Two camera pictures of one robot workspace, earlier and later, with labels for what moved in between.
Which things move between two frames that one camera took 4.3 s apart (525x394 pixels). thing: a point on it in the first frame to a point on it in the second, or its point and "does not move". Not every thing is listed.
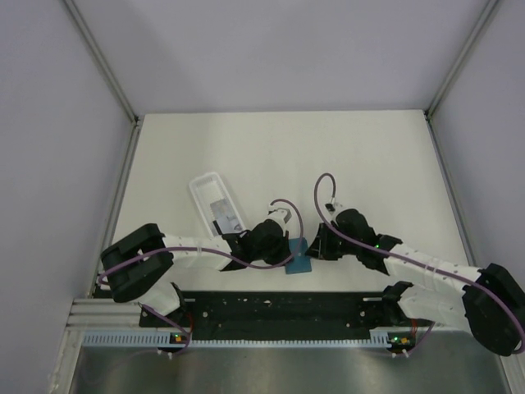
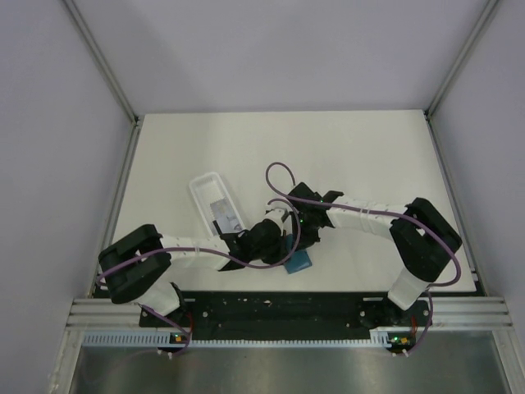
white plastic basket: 216,206 does not move
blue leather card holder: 300,263 does not move
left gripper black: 283,254 does not move
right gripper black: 320,247 to 305,242
